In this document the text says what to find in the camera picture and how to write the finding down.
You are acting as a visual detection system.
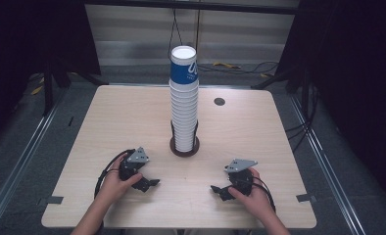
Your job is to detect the black curtain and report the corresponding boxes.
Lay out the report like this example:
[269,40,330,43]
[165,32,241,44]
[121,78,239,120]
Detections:
[274,0,386,212]
[0,0,102,146]

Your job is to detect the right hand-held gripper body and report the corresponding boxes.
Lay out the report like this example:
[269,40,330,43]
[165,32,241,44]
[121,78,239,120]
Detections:
[223,158,259,197]

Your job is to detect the metal floor rail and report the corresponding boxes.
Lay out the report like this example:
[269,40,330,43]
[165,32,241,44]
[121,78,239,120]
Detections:
[288,93,367,235]
[0,82,70,228]

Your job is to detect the person's right hand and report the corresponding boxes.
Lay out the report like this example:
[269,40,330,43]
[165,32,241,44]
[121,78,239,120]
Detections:
[227,167,276,222]

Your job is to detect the stack of white paper cups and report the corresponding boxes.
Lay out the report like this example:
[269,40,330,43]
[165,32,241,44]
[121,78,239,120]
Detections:
[169,45,200,153]

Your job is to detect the black floor cables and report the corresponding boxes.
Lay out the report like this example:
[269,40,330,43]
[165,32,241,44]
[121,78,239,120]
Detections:
[196,60,280,76]

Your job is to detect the person's left hand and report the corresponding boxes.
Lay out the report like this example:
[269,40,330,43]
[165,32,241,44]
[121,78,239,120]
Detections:
[96,153,144,206]

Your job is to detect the black hanging cable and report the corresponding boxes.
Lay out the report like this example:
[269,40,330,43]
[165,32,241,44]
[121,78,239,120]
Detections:
[194,8,202,53]
[167,8,184,61]

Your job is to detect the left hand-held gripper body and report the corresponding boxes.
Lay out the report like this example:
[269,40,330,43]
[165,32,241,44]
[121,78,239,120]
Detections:
[118,146,151,181]

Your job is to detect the black stand leg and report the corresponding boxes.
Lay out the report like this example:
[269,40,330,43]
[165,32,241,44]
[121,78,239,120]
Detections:
[42,62,110,118]
[250,67,313,96]

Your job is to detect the black cables by rail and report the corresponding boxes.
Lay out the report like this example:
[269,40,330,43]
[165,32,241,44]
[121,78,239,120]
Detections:
[284,84,320,155]

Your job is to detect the grey tape strip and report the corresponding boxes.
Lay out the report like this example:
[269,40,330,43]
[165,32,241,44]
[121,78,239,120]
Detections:
[45,195,65,206]
[295,193,317,204]

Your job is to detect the black cup holder stand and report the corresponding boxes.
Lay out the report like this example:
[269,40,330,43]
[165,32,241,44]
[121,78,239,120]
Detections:
[169,119,201,158]

